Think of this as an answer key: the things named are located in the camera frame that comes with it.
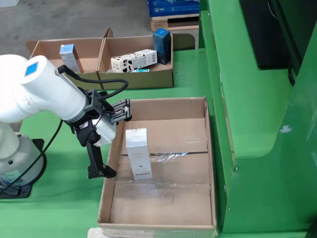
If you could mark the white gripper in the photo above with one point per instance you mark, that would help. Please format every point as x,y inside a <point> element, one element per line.
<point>107,132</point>

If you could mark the tall white carton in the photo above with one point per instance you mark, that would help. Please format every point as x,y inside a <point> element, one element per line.
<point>138,153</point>

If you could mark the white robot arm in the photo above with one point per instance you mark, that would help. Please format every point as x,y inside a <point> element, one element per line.
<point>49,86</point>

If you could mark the large cardboard tray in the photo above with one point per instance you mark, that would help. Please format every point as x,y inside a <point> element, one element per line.
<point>161,205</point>

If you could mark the cardboard box with flap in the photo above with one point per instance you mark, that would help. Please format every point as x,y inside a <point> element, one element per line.
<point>138,80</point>

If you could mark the open cardboard box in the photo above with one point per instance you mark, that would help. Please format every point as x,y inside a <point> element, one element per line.
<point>86,54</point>

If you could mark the flat teal white carton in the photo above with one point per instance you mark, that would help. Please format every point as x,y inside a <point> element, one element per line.
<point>142,70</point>

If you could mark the light blue white carton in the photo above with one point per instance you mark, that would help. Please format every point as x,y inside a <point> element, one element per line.
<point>68,55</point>

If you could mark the cow print white carton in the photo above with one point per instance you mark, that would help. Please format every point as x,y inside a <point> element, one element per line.
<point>138,60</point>

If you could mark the dark blue carton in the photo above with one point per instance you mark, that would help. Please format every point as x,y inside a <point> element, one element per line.
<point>162,47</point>

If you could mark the green rounded end plate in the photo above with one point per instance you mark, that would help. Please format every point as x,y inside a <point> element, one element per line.
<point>184,42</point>

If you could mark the wooden pallet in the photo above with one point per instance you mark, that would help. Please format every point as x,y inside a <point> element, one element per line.
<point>158,24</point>

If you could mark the green machine housing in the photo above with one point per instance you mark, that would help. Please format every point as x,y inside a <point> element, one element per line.
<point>247,111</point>

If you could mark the blue mesh cage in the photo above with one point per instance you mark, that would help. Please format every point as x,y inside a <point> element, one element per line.
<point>173,8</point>

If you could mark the black flat panel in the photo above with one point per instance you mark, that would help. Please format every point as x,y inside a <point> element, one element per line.
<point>267,37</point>

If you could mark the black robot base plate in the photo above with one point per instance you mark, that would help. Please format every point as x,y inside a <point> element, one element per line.
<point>24,192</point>

